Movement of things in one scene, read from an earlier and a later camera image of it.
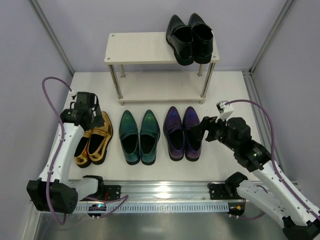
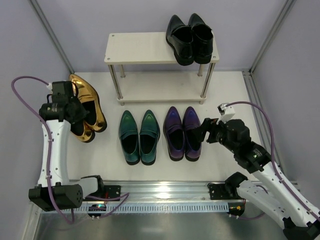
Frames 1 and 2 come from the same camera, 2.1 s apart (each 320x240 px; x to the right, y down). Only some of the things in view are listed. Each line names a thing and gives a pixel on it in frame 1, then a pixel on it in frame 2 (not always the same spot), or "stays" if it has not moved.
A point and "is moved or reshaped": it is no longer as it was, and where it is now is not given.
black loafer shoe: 202,37 stays
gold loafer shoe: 82,156 is moved or reshaped
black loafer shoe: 179,38 stays
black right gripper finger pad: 198,131 stays
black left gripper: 97,118 to 81,113
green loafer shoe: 149,135 stays
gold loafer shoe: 99,140 is moved or reshaped
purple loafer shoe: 192,146 stays
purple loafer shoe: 173,134 stays
